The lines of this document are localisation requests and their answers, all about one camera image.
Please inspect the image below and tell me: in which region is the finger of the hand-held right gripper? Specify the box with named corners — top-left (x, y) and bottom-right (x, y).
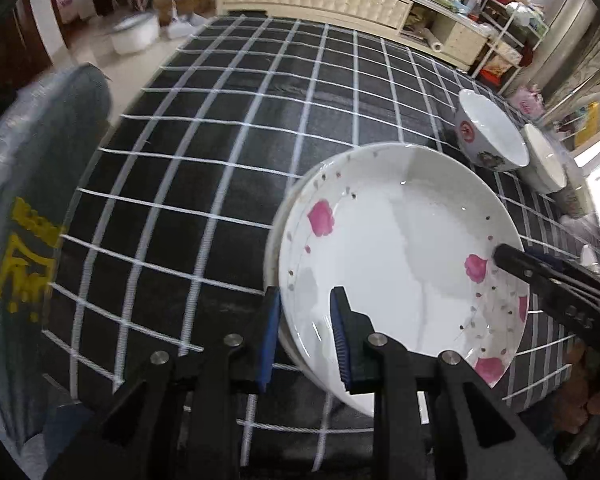
top-left (522, 246), bottom-right (600, 301)
top-left (492, 243), bottom-right (600, 353)

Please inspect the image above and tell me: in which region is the white plastic basin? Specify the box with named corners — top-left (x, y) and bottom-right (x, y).
top-left (109, 12), bottom-right (160, 56)

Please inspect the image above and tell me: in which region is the brown wooden door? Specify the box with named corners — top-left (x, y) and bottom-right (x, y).
top-left (0, 0), bottom-right (56, 81)

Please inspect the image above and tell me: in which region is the white bowl pink flower pattern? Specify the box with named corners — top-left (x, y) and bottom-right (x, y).
top-left (517, 122), bottom-right (568, 195)

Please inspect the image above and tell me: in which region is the brown plush toy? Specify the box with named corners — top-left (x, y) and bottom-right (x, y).
top-left (550, 345), bottom-right (600, 436)

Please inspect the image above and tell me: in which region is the yellow package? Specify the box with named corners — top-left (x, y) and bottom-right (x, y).
top-left (575, 102), bottom-right (600, 147)

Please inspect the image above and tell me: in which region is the red box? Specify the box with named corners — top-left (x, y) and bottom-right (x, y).
top-left (480, 57), bottom-right (513, 86)

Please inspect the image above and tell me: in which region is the pink bag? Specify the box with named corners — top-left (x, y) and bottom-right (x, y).
top-left (512, 85), bottom-right (546, 116)

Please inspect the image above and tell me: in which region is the grey cloth yellow print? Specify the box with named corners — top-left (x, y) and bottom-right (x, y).
top-left (0, 62), bottom-right (113, 461)

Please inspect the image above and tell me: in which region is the white bowl red mark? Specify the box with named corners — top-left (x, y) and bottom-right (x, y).
top-left (452, 89), bottom-right (531, 173)

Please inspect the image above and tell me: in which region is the white wire shelf rack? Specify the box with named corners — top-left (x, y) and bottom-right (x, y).
top-left (472, 0), bottom-right (551, 93)

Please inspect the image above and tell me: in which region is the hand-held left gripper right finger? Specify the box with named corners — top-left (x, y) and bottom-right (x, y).
top-left (329, 286), bottom-right (568, 480)

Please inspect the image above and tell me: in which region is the white plate pink flower print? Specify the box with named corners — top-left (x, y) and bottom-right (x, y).
top-left (277, 142), bottom-right (531, 417)

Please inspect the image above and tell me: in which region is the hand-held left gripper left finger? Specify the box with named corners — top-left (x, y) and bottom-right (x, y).
top-left (42, 285), bottom-right (283, 480)

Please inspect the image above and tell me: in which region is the black white checked blanket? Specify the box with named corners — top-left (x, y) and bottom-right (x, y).
top-left (40, 12), bottom-right (600, 480)

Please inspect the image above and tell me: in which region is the plain white plate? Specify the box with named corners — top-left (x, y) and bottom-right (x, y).
top-left (263, 172), bottom-right (376, 418)

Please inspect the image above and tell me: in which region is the cream drawer cabinet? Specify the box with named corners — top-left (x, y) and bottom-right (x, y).
top-left (430, 10), bottom-right (491, 67)

